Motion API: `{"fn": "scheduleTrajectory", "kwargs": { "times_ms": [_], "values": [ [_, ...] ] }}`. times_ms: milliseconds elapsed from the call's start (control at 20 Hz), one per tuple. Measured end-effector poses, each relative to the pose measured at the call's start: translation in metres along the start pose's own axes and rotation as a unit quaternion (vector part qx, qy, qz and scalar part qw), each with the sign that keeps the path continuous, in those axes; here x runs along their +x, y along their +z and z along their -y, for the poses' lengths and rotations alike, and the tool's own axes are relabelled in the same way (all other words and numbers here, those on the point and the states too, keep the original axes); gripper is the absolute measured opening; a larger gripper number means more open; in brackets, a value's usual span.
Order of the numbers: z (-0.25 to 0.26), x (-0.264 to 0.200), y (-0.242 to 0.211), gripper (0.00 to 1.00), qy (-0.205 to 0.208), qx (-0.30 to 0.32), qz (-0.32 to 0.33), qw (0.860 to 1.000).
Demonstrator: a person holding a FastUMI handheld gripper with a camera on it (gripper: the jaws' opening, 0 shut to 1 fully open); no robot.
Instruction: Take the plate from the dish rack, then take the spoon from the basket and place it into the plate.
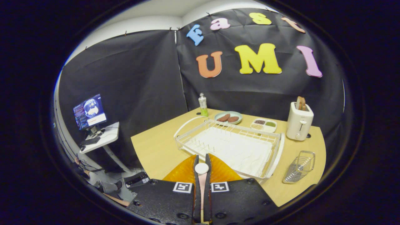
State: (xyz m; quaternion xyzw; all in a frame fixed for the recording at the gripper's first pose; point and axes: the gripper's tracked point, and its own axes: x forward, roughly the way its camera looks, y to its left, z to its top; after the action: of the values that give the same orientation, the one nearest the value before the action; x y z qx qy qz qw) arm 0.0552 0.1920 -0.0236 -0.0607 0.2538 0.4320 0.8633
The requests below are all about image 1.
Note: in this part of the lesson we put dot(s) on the computer monitor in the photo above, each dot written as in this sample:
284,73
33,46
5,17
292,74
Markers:
90,112

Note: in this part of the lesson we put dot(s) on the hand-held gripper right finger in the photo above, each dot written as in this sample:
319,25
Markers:
207,200

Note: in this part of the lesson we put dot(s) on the light blue oval plate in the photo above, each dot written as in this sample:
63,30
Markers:
232,113

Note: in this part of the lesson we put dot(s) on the black keyboard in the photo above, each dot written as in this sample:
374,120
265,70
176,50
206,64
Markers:
90,141

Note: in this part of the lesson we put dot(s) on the brown sausage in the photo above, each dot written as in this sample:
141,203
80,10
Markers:
233,119
223,117

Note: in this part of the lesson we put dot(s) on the green dish soap bottle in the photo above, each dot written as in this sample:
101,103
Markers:
203,106

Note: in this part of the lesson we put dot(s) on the white divided tray with beans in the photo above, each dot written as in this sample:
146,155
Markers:
268,128

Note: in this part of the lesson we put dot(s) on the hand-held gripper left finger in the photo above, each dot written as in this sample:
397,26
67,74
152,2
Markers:
196,200

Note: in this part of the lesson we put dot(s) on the white toaster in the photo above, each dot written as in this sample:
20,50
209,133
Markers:
298,125

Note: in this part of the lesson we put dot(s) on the black backdrop cloth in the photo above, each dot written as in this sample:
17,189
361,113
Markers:
140,78

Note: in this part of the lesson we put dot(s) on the white side table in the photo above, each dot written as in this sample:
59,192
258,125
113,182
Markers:
107,134

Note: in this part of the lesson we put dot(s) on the black box device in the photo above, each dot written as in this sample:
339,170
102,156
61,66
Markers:
137,179

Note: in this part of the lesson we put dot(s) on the brown bread slice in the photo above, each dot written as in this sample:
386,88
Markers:
304,104
299,103

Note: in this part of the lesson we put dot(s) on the pink plate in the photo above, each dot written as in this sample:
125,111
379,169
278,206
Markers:
202,187

